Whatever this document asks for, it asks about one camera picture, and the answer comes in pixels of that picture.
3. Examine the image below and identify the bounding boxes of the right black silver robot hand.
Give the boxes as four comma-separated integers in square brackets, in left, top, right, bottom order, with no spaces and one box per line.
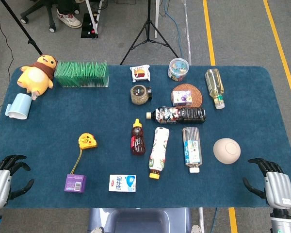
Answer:
[242,157,291,210]

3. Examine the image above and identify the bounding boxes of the yellow tape measure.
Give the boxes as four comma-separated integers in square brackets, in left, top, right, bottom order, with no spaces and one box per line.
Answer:
[70,133,98,175]

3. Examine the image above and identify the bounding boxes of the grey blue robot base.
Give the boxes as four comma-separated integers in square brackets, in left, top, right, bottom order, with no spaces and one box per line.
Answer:
[87,207,194,233]

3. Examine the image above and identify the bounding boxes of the beige bowl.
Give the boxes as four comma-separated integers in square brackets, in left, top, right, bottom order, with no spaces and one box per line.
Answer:
[213,137,242,165]

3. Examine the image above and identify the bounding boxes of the purple carton box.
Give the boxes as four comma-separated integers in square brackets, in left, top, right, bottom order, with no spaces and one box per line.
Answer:
[64,173,87,194]

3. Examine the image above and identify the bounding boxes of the light blue plastic cup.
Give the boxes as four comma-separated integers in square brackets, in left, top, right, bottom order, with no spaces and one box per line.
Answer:
[5,93,32,120]

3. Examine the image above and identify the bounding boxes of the blue table mat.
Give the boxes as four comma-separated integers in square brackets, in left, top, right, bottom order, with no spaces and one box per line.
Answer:
[0,65,291,209]

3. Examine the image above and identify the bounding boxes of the clear bottle blue label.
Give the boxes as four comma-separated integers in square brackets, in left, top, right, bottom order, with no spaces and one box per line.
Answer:
[182,127,203,174]

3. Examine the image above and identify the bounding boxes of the yellow plush toy brown scarf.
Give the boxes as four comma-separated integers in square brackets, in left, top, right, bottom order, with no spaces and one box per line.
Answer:
[16,54,58,95]

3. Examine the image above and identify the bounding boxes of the pale yellow drink bottle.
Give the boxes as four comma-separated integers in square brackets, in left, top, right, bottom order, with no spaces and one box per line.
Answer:
[205,68,226,110]

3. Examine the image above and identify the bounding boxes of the white blue milk carton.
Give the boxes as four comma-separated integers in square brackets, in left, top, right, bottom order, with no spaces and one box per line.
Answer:
[108,174,137,193]

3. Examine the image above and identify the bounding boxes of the white floral bottle yellow cap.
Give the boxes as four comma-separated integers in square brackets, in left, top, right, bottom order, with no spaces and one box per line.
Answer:
[148,127,170,180]

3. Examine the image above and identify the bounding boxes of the brown woven coaster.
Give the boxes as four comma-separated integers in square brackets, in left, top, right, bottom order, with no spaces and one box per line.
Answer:
[171,83,203,107]

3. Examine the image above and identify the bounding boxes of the small white purple box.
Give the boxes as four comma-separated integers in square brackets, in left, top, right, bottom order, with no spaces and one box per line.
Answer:
[172,90,193,107]

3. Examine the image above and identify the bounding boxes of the clear box of green packets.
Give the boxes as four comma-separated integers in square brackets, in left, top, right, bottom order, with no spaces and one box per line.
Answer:
[54,60,110,88]

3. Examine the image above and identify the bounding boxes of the bear shaped honey bottle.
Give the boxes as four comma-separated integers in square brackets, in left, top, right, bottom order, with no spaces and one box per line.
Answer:
[130,118,146,156]

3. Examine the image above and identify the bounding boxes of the clear jar of colourful clips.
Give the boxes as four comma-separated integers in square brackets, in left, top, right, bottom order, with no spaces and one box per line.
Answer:
[167,57,190,82]

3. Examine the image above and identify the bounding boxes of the black slanted stand pole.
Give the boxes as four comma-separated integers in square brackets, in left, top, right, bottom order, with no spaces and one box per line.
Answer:
[0,0,43,56]

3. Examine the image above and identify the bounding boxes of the glass seed jar black lid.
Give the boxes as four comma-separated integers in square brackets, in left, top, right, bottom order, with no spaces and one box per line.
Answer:
[130,84,153,105]

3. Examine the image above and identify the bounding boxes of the black office chair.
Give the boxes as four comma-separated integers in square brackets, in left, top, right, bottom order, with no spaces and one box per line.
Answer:
[19,0,80,33]

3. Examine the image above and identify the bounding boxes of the packaged bread snack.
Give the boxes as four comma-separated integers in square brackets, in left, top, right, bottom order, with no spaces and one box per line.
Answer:
[129,64,151,82]

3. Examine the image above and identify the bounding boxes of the white red sneaker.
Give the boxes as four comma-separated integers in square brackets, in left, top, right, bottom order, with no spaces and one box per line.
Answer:
[56,9,82,29]

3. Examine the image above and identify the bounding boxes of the black power strip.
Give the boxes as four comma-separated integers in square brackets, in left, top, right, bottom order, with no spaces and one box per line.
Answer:
[81,13,99,39]

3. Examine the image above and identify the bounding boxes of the black tripod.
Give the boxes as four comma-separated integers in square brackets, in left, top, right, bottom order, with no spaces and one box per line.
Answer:
[120,0,179,66]

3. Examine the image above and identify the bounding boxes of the blue cable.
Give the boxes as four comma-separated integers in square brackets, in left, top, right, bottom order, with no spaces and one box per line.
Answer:
[211,207,219,233]
[159,0,185,59]

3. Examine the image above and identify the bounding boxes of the thin black floor cable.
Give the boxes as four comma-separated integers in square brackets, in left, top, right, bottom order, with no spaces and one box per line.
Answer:
[0,7,15,119]

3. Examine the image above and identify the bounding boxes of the white slanted frame leg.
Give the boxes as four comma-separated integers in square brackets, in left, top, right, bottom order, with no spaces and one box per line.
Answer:
[84,0,105,31]

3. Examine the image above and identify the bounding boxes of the white upright post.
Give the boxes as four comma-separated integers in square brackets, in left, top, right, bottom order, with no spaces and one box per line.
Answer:
[154,0,160,39]

